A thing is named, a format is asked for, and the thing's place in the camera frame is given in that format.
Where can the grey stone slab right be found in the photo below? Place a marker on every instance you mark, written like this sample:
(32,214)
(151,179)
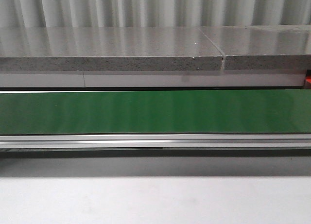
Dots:
(282,47)

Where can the grey stone slab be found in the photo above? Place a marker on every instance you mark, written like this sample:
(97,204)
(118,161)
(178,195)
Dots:
(107,49)
(282,47)

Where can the white corrugated curtain backdrop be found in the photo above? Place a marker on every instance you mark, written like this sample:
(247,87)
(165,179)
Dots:
(148,13)

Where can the white panel under slabs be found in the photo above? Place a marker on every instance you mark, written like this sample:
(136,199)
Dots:
(234,78)

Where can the green conveyor belt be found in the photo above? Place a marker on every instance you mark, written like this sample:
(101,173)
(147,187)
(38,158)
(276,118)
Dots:
(178,111)

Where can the red object at right edge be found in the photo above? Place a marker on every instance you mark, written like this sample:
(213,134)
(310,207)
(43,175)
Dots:
(307,84)

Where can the grey stone slab left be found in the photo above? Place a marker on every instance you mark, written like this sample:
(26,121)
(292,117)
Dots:
(107,49)

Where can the aluminium conveyor side rail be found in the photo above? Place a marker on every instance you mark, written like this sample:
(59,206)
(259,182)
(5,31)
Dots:
(145,145)

